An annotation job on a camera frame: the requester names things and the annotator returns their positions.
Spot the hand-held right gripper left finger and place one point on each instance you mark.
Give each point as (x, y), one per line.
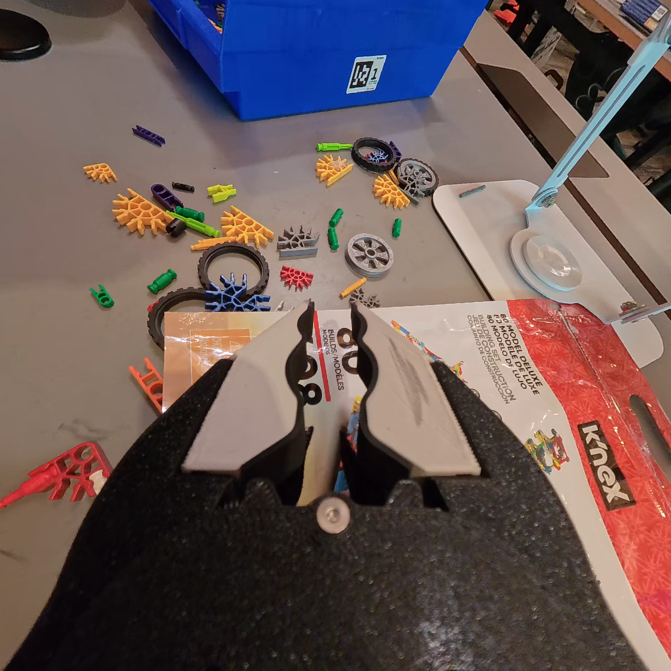
(246, 414)

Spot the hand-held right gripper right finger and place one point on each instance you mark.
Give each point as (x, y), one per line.
(419, 419)

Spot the printed toy packaging bag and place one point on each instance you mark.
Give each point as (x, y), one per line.
(498, 367)

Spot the purple ladder connector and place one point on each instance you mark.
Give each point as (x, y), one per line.
(148, 135)

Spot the blue plastic bin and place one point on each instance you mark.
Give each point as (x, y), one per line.
(293, 52)

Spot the pile of construction toy pieces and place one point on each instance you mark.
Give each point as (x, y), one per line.
(212, 18)

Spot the purple link with holes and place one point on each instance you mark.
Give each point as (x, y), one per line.
(166, 195)

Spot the orange ladder connector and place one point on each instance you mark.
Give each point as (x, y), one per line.
(149, 382)

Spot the pale grey connector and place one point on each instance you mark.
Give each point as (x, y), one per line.
(283, 306)

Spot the blue snowflake connector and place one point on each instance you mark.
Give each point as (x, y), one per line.
(235, 296)

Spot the black rubber tire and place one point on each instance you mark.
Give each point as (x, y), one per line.
(204, 267)
(154, 320)
(356, 154)

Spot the dark grey snowflake connector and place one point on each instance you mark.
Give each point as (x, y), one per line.
(364, 299)
(298, 241)

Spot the red fan connector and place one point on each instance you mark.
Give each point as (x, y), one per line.
(296, 277)

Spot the orange short rod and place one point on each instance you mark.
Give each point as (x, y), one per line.
(352, 288)

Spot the white short rod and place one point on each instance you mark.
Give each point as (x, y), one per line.
(99, 477)

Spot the grey wheel hub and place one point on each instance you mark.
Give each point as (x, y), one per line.
(369, 255)

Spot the orange-yellow rod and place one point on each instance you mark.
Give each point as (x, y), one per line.
(212, 243)

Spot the green clip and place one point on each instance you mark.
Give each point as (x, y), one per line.
(102, 296)

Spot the red corner connector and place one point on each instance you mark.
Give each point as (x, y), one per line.
(68, 469)

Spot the large yellow connector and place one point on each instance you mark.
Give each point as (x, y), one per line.
(137, 210)
(246, 226)

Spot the white stand base board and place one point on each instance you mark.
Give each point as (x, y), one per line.
(472, 236)

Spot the lime green rod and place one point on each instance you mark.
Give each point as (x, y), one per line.
(334, 147)
(202, 227)

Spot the black spacer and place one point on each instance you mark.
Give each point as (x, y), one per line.
(177, 227)

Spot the round clear suction disc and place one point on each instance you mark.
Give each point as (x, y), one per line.
(550, 262)

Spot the yellow-green clip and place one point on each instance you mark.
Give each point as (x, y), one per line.
(221, 193)

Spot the yellow half-round connector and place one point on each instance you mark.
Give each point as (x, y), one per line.
(390, 192)
(333, 169)

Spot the small grey bar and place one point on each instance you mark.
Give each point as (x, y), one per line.
(472, 190)

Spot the red clip rod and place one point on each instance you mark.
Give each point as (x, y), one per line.
(23, 490)

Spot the small black rod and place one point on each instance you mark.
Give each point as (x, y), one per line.
(183, 186)

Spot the grey wheel with black tire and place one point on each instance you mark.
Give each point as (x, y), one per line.
(431, 181)

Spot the small blue connector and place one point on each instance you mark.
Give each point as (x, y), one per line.
(377, 155)

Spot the small yellow fan connector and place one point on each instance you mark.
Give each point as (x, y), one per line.
(99, 171)

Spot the black office chair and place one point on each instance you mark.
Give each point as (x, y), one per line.
(21, 36)

